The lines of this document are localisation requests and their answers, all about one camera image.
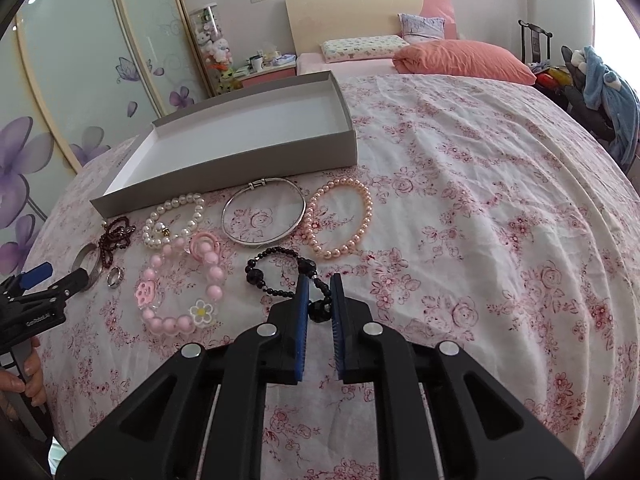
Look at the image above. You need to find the black bead bracelet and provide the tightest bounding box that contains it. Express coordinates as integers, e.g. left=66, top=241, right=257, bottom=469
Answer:
left=244, top=247, right=335, bottom=324

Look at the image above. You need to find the wide silver cuff bracelet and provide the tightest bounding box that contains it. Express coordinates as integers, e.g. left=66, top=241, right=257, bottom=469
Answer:
left=71, top=242, right=108, bottom=291

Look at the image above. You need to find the floral white pillow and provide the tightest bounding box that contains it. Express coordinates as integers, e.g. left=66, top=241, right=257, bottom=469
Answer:
left=320, top=35, right=409, bottom=63

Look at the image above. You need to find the grey cardboard tray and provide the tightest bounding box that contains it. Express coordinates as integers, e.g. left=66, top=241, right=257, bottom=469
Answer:
left=91, top=72, right=358, bottom=218

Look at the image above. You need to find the beige wooden headboard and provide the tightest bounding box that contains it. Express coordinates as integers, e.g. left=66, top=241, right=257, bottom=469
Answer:
left=285, top=0, right=423, bottom=54

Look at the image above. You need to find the blue plush garment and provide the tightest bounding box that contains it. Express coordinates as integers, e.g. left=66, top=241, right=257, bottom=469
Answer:
left=584, top=46, right=639, bottom=174

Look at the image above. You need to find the white pearl bracelet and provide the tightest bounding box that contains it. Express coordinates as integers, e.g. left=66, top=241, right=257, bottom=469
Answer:
left=141, top=192, right=207, bottom=250

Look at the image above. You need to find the pink bed sheet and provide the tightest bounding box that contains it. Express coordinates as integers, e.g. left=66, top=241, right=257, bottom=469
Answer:
left=296, top=52, right=397, bottom=79

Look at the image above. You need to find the lilac patterned pillow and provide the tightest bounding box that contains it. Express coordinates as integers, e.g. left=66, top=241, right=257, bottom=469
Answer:
left=398, top=13, right=445, bottom=44

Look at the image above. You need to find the pink nightstand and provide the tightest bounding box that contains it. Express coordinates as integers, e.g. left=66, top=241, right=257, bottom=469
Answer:
left=235, top=62, right=297, bottom=88

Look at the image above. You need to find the dark red bead necklace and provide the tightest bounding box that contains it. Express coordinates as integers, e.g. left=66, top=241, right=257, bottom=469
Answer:
left=98, top=214, right=138, bottom=261

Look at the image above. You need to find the left hand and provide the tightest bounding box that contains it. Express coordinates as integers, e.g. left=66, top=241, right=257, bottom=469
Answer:
left=0, top=337, right=47, bottom=406

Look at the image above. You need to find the sliding wardrobe with flowers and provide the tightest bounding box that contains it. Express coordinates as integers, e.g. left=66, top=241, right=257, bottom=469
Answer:
left=1, top=0, right=207, bottom=275

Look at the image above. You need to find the orange pillow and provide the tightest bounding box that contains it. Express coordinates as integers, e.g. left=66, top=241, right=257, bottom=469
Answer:
left=393, top=39, right=536, bottom=86

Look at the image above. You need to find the black wooden chair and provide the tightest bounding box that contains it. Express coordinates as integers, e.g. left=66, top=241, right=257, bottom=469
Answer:
left=518, top=20, right=553, bottom=64

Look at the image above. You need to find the white mug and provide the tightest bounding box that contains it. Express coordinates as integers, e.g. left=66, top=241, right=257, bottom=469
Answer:
left=250, top=56, right=264, bottom=73

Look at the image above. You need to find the peach pearl bracelet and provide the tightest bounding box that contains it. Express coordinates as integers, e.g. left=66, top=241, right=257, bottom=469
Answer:
left=300, top=178, right=374, bottom=260

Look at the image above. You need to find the floral pink bedspread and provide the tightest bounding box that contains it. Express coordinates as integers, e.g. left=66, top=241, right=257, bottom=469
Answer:
left=26, top=75, right=639, bottom=479

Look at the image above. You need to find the thin silver bangle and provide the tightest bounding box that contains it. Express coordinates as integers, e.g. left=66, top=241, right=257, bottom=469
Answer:
left=220, top=178, right=307, bottom=247

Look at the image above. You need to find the clear tube of plush toys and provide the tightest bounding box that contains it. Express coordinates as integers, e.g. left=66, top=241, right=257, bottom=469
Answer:
left=189, top=3, right=233, bottom=96

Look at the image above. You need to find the pink flower bead bracelet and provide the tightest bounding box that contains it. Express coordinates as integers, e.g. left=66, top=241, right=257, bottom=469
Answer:
left=133, top=231, right=227, bottom=337

